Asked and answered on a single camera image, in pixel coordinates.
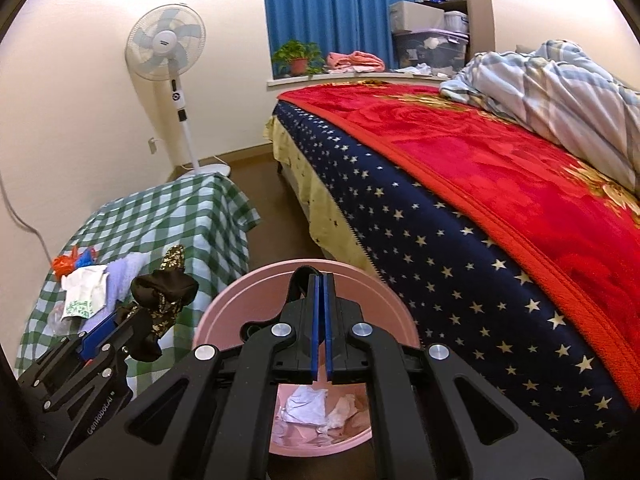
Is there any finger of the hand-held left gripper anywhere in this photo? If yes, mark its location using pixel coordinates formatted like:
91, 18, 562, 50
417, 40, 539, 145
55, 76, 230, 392
42, 324, 147, 414
19, 305, 141, 392

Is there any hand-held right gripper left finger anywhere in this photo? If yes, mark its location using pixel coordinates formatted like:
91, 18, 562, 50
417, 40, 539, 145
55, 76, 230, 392
57, 266, 321, 480

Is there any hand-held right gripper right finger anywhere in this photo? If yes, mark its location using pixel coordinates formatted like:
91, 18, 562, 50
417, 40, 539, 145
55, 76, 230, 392
322, 273, 587, 480

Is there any white printed paper bag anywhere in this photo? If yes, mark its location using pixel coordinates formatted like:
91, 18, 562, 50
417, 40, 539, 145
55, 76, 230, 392
61, 266, 109, 321

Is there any lavender cloth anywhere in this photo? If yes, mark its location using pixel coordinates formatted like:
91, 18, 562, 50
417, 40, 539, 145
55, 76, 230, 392
82, 252, 151, 333

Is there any black gold patterned cloth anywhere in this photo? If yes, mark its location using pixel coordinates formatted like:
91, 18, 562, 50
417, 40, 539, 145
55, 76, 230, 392
120, 244, 200, 362

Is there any orange plastic bag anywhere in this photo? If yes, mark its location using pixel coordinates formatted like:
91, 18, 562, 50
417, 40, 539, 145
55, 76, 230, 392
52, 247, 83, 279

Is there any pink plastic bin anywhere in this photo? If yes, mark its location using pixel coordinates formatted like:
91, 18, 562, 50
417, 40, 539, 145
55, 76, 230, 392
192, 258, 422, 458

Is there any white crumpled paper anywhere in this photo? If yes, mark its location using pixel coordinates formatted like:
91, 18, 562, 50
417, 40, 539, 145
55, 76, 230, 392
279, 385, 329, 427

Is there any white crumpled tissue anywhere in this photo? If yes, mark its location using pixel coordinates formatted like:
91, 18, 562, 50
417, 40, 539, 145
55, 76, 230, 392
327, 394, 371, 432

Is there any yellow bed skirt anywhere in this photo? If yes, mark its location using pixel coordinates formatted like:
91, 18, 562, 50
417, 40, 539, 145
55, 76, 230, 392
263, 114, 381, 277

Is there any green checkered tablecloth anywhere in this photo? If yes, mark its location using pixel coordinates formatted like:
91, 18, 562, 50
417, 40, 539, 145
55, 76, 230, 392
15, 172, 262, 396

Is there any white windowsill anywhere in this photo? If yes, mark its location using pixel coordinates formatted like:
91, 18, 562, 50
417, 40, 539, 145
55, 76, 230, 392
266, 71, 451, 93

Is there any green potted plant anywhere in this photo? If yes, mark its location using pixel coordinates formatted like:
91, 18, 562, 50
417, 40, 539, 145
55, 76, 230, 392
272, 40, 326, 78

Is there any pink folded cloth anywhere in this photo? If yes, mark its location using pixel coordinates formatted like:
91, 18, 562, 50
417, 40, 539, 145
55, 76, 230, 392
326, 51, 386, 74

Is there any white cloth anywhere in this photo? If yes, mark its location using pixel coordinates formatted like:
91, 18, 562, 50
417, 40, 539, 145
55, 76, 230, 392
395, 63, 463, 81

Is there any clear storage bin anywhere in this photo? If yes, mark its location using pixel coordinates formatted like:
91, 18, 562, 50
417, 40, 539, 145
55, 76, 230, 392
391, 30, 471, 70

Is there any white standing fan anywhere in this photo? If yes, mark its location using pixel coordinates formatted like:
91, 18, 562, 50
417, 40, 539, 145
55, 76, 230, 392
125, 4, 233, 177

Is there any blue curtain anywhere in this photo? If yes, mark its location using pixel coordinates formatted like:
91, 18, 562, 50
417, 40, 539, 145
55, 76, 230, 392
261, 0, 442, 79

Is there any grey storage box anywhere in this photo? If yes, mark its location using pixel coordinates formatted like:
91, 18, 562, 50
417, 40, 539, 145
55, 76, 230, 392
389, 1, 446, 36

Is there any blue white plaid duvet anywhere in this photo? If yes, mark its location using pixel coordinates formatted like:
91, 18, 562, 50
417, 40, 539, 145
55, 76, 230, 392
440, 39, 640, 188

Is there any small white storage box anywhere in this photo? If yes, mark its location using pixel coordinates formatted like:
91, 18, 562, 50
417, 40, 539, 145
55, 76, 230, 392
444, 11, 470, 35

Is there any wooden shelf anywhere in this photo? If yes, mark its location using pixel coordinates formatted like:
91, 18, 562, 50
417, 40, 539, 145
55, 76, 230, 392
420, 0, 496, 57

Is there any grey power cable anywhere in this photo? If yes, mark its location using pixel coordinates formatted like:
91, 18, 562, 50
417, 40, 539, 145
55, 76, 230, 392
0, 170, 51, 256

